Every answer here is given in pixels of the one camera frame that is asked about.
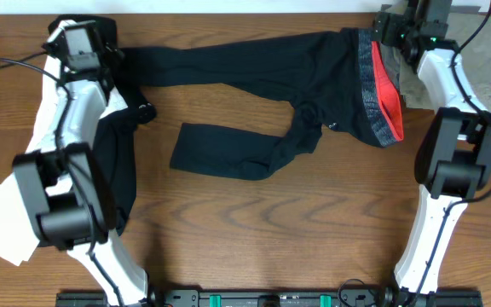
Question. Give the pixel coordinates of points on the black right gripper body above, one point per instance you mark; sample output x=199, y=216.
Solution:
x=397, y=31

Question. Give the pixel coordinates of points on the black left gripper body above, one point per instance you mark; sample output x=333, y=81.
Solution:
x=112, y=60

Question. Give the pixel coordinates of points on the black leggings with red waistband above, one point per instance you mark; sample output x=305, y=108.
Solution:
x=331, y=79

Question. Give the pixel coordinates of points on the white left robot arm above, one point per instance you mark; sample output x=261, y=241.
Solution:
x=68, y=201

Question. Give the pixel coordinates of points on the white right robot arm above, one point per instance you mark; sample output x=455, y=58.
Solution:
x=453, y=164

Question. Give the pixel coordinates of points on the olive khaki garment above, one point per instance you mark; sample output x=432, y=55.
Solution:
x=476, y=59

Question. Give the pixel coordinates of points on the black shirt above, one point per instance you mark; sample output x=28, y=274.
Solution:
x=113, y=146

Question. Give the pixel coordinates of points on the white garment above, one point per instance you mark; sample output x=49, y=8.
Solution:
x=17, y=239

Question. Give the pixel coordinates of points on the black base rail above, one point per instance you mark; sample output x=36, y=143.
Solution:
x=349, y=294

